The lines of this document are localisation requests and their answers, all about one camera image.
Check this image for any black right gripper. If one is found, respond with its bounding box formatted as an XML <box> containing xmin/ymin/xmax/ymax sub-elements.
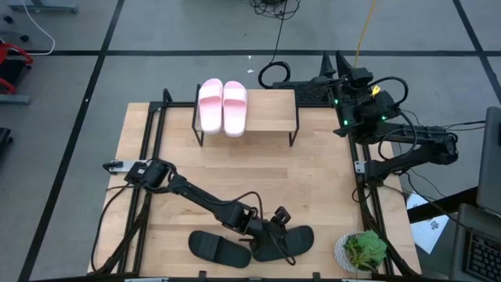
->
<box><xmin>312</xmin><ymin>49</ymin><xmax>387</xmax><ymax>109</ymax></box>

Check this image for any black rubber slide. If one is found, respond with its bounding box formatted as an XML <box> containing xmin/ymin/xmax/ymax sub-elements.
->
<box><xmin>188</xmin><ymin>230</ymin><xmax>252</xmax><ymax>269</ymax></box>
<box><xmin>252</xmin><ymin>225</ymin><xmax>315</xmax><ymax>262</ymax></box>

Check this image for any wooden shelf with black frame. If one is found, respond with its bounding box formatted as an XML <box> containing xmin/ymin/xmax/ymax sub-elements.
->
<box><xmin>191</xmin><ymin>84</ymin><xmax>301</xmax><ymax>148</ymax></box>

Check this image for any pink rubber slide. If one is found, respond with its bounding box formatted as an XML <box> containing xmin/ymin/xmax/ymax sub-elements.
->
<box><xmin>197</xmin><ymin>78</ymin><xmax>224</xmax><ymax>136</ymax></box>
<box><xmin>222</xmin><ymin>80</ymin><xmax>248</xmax><ymax>139</ymax></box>

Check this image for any green succulent in white pot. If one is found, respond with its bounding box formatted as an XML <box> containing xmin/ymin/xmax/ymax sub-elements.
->
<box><xmin>333</xmin><ymin>230</ymin><xmax>388</xmax><ymax>274</ymax></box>

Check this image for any white paper sheet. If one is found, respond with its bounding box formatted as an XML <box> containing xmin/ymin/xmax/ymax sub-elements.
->
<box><xmin>405</xmin><ymin>193</ymin><xmax>450</xmax><ymax>255</ymax></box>

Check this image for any black metal bar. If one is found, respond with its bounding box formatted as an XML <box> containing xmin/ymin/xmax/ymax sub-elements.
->
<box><xmin>406</xmin><ymin>186</ymin><xmax>479</xmax><ymax>224</ymax></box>

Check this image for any grey laptop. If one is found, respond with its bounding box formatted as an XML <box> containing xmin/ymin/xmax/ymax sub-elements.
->
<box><xmin>449</xmin><ymin>106</ymin><xmax>501</xmax><ymax>282</ymax></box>

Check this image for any black chair base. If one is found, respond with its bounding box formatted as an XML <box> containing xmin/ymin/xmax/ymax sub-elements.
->
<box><xmin>0</xmin><ymin>127</ymin><xmax>13</xmax><ymax>157</ymax></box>

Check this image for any grey desk foot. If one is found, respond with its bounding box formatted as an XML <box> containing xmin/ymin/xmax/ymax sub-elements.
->
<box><xmin>7</xmin><ymin>0</ymin><xmax>78</xmax><ymax>14</ymax></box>

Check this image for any red metal cart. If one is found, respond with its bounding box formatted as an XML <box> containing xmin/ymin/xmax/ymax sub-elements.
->
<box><xmin>0</xmin><ymin>41</ymin><xmax>34</xmax><ymax>105</ymax></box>

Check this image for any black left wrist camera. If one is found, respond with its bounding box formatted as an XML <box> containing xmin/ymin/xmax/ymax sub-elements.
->
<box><xmin>272</xmin><ymin>206</ymin><xmax>293</xmax><ymax>228</ymax></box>

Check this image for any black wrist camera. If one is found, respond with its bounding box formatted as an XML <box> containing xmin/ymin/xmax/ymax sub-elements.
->
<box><xmin>349</xmin><ymin>67</ymin><xmax>374</xmax><ymax>85</ymax></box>
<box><xmin>272</xmin><ymin>206</ymin><xmax>293</xmax><ymax>228</ymax></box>

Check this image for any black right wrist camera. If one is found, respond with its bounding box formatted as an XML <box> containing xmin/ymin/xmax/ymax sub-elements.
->
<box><xmin>349</xmin><ymin>67</ymin><xmax>374</xmax><ymax>85</ymax></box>

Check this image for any yellow cable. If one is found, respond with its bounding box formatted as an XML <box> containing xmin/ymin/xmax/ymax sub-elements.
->
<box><xmin>354</xmin><ymin>0</ymin><xmax>379</xmax><ymax>67</ymax></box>

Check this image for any black coiled cable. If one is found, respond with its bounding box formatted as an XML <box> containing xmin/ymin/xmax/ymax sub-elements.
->
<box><xmin>257</xmin><ymin>15</ymin><xmax>293</xmax><ymax>89</ymax></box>

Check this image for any black cable bundle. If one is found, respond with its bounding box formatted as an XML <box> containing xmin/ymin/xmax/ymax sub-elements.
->
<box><xmin>248</xmin><ymin>0</ymin><xmax>302</xmax><ymax>20</ymax></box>

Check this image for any black metal table frame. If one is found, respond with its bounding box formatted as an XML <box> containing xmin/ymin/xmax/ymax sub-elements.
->
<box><xmin>92</xmin><ymin>88</ymin><xmax>420</xmax><ymax>282</ymax></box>

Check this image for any white cable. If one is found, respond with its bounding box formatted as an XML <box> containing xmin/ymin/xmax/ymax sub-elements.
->
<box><xmin>19</xmin><ymin>0</ymin><xmax>56</xmax><ymax>56</ymax></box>

